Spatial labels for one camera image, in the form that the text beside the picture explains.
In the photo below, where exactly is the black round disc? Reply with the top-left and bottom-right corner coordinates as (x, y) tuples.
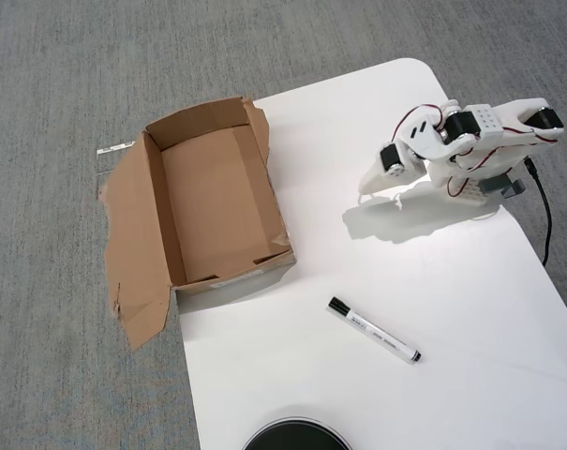
(241, 406), (352, 450)

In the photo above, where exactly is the clear tape strip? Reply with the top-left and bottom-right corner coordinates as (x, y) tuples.
(96, 140), (138, 177)

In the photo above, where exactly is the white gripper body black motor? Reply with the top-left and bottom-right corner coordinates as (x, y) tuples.
(379, 142), (428, 176)

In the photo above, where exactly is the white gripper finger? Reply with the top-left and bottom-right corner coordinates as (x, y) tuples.
(359, 160), (386, 192)
(364, 163), (419, 195)

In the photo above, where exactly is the black power cable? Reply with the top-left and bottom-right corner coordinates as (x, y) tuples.
(524, 157), (554, 268)

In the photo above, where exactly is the open brown cardboard box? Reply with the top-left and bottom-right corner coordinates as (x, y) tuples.
(97, 93), (297, 352)

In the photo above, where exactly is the grey table clamp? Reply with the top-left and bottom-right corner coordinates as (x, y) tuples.
(480, 173), (527, 201)

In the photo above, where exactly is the white marker pen black cap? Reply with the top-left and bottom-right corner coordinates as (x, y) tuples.
(327, 295), (423, 366)

